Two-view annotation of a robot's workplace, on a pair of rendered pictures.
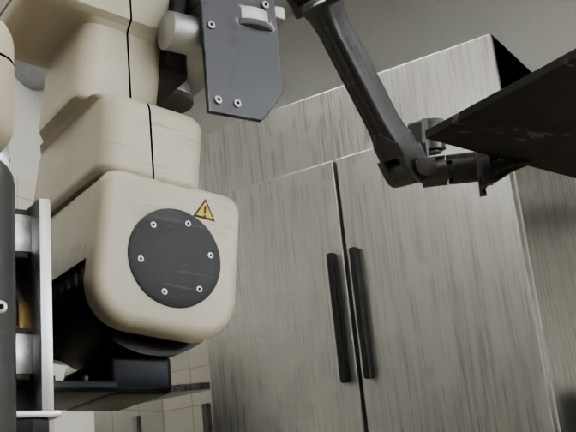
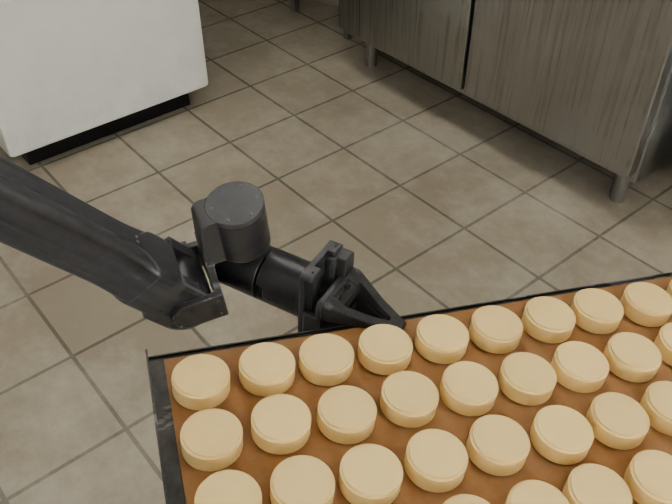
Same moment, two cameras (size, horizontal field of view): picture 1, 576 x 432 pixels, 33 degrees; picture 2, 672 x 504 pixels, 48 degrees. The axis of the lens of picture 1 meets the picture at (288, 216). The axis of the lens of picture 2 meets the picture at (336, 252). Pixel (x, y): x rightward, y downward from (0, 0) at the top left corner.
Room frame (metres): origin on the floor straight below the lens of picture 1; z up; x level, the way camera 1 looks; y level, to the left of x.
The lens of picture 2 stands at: (1.23, -0.56, 1.52)
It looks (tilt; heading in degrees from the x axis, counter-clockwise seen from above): 41 degrees down; 19
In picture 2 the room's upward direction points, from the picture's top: straight up
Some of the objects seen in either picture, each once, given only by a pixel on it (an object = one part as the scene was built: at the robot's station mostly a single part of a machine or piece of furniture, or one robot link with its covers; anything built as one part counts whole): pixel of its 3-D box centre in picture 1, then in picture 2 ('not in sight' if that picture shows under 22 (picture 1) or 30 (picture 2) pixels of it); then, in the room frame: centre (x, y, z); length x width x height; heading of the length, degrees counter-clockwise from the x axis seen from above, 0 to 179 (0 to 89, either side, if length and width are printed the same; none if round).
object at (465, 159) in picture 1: (466, 167); (298, 286); (1.74, -0.34, 0.99); 0.07 x 0.07 x 0.10; 81
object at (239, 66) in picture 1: (180, 75); not in sight; (1.09, 0.11, 0.93); 0.28 x 0.16 x 0.22; 35
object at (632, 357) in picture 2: not in sight; (632, 356); (1.77, -0.67, 0.98); 0.05 x 0.05 x 0.02
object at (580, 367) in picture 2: not in sight; (579, 366); (1.73, -0.63, 0.99); 0.05 x 0.05 x 0.02
